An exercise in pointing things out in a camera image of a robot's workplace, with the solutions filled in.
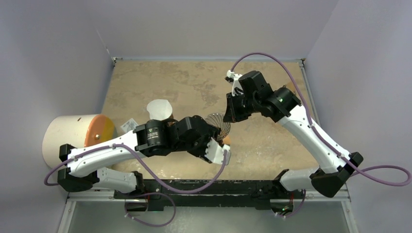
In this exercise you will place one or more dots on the white paper coffee filter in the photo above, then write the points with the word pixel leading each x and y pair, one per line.
pixel 159 109

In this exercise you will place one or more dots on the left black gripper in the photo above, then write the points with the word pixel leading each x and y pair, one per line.
pixel 213 133

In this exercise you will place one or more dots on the white cylinder with orange lid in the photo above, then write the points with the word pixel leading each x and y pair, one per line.
pixel 77 130

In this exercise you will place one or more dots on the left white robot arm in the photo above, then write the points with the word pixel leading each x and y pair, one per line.
pixel 84 168

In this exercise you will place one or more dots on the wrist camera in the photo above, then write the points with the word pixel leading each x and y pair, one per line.
pixel 216 153
pixel 233 79

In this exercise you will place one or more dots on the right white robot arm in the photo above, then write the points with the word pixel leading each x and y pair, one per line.
pixel 286 109

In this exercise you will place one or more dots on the coffee filter package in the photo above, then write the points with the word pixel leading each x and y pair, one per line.
pixel 291 87

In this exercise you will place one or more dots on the smoked glass dripper cone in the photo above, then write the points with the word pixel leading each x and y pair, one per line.
pixel 216 119

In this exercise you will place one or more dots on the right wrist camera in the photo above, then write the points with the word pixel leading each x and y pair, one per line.
pixel 233 79

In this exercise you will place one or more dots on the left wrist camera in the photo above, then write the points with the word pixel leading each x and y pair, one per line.
pixel 216 153

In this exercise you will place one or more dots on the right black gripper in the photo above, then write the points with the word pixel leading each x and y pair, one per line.
pixel 231 107

